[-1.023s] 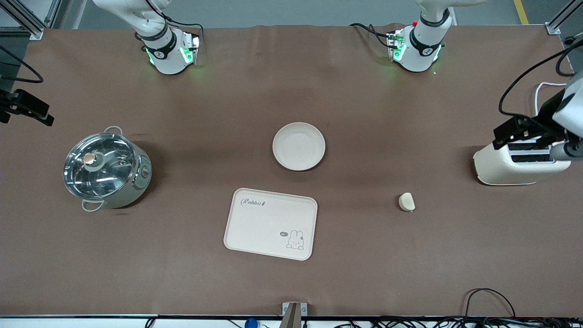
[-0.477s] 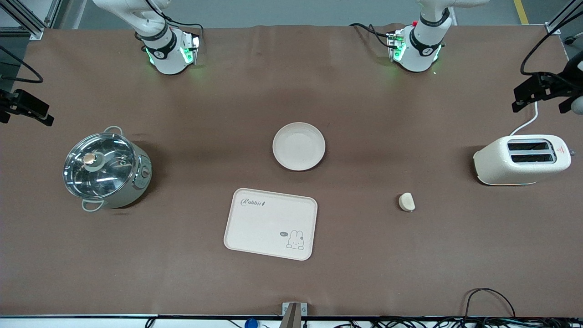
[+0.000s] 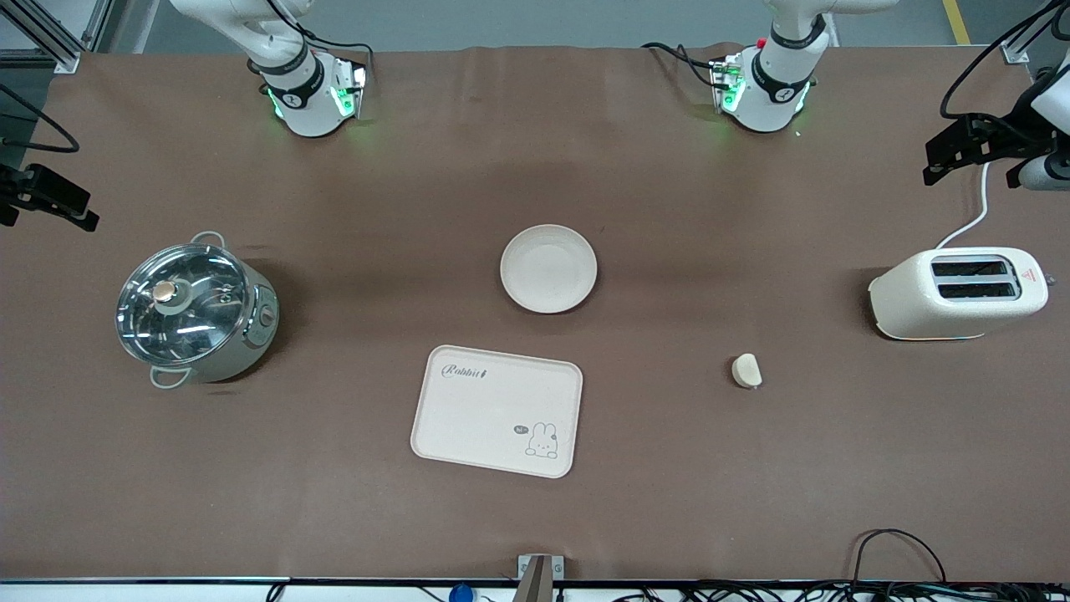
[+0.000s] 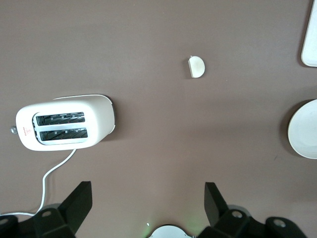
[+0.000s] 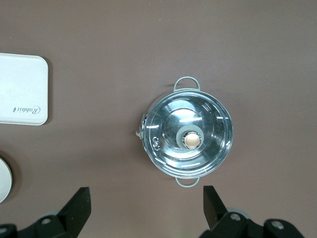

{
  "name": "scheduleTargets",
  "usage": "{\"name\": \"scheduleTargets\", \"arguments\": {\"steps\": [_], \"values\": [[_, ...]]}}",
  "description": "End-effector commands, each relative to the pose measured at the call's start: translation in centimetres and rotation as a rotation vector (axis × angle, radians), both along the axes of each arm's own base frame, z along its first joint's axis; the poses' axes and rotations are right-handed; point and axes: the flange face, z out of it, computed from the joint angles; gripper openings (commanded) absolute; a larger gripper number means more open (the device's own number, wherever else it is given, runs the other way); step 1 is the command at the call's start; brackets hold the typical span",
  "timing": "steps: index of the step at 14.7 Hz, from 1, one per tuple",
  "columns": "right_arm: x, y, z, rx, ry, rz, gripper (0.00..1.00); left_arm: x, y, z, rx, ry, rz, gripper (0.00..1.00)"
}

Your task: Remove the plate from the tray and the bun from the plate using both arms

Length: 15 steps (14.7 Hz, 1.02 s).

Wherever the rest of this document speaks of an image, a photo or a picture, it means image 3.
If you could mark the metal base connector panel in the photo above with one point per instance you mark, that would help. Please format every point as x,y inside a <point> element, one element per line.
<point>726,84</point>

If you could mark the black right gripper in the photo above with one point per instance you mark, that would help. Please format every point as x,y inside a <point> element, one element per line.
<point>10,186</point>

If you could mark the steel electric cooking pot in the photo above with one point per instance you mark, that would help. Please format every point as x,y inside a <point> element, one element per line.
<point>242,334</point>

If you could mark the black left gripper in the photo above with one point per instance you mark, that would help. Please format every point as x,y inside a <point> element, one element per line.
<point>1006,139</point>

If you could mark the cream two-slot toaster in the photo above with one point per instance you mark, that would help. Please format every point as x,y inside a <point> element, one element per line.
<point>919,305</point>

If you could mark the brown table cloth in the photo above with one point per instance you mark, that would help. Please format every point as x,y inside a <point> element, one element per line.
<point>585,518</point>

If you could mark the cream round plate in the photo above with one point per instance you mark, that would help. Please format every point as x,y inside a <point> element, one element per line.
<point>547,269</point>

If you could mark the aluminium frame profile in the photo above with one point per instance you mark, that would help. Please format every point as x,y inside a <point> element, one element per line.
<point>1028,42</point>
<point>50,38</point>

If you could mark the blue round cap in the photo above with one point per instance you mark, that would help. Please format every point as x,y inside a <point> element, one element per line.
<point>461,594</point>

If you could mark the grey metal mount bracket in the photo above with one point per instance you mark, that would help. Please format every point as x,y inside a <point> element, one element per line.
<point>539,577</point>

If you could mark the glass pot lid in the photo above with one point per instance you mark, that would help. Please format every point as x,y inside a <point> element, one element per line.
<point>180,301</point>

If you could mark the small pale bun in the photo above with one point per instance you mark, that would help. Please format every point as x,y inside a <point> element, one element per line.
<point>746,369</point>

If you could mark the cream rabbit print tray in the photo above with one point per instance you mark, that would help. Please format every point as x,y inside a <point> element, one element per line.
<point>493,410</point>

